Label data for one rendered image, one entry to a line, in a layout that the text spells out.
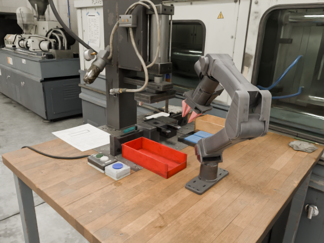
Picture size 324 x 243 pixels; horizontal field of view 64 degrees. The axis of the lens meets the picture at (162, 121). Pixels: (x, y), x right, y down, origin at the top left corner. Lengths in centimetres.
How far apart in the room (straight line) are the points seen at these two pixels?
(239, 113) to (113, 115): 89
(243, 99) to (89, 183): 59
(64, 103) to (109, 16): 312
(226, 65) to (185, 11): 118
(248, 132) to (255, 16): 100
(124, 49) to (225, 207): 83
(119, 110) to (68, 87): 301
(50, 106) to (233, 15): 323
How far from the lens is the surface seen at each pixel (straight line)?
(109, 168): 98
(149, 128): 120
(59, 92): 430
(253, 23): 159
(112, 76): 138
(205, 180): 95
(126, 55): 128
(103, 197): 89
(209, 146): 87
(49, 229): 224
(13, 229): 233
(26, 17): 548
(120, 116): 139
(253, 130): 70
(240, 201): 91
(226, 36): 173
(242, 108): 67
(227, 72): 77
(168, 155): 109
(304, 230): 179
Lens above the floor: 141
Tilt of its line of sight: 19 degrees down
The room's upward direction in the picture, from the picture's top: 2 degrees clockwise
